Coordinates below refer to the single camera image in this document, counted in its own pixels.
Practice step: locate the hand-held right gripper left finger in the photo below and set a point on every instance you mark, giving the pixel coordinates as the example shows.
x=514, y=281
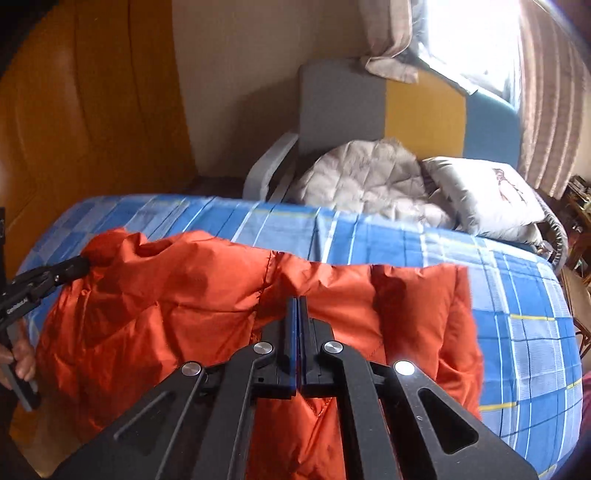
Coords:
x=292, y=341

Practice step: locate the grey padded armrest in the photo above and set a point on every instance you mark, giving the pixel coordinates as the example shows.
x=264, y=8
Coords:
x=270, y=166

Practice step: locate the grey quilted blanket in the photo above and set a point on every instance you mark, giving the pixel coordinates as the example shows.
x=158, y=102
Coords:
x=360, y=180

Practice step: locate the wooden wardrobe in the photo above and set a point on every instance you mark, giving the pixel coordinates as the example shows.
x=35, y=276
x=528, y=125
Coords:
x=92, y=115

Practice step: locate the rattan chair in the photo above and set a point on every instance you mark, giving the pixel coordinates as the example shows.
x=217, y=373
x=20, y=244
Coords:
x=572, y=295

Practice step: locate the short beige patterned curtain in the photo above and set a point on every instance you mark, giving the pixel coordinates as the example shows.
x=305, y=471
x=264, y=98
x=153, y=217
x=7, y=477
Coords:
x=388, y=27

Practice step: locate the grey yellow blue padded headboard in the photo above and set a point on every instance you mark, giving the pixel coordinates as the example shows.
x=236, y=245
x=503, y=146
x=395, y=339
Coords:
x=425, y=120

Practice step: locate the grey printed pillow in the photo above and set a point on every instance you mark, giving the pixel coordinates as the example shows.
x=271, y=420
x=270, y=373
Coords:
x=485, y=198

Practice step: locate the long beige patterned curtain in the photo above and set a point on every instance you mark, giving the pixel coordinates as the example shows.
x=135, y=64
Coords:
x=554, y=115

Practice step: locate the window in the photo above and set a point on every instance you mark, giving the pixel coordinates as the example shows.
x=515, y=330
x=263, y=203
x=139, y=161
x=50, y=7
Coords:
x=461, y=37

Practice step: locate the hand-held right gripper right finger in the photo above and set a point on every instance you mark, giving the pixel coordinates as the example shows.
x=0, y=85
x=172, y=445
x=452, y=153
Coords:
x=316, y=364

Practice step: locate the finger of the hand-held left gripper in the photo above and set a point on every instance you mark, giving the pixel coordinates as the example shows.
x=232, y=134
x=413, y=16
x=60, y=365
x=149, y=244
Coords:
x=60, y=282
x=51, y=271

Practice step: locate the cluttered wooden desk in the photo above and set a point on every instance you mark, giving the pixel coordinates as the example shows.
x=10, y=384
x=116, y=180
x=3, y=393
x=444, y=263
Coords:
x=579, y=198

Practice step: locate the person's left hand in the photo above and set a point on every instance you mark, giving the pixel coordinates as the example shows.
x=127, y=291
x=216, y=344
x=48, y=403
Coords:
x=25, y=364

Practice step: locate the dark grey quilt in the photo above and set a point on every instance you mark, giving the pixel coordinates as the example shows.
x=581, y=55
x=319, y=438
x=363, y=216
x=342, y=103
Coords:
x=556, y=244

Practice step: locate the bed with blue plaid sheet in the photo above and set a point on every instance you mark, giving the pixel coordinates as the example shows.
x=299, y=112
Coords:
x=508, y=295

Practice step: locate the orange puffer jacket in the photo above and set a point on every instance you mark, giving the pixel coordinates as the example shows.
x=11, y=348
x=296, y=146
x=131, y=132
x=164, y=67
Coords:
x=161, y=323

